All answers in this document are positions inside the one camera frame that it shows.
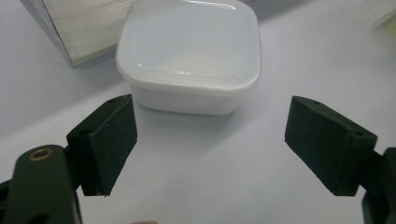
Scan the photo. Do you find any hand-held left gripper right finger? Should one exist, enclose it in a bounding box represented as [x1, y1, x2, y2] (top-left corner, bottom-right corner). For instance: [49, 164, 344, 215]
[284, 95, 378, 197]

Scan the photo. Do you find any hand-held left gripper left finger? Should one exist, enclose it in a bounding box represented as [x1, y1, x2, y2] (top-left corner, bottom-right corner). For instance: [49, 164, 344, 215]
[65, 93, 138, 197]

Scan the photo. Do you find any white wire basket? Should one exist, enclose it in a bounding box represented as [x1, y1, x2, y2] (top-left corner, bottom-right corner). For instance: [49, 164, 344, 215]
[20, 0, 135, 68]

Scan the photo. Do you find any white square plastic container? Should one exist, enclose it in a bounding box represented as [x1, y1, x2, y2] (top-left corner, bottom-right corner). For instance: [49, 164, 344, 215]
[115, 0, 262, 117]

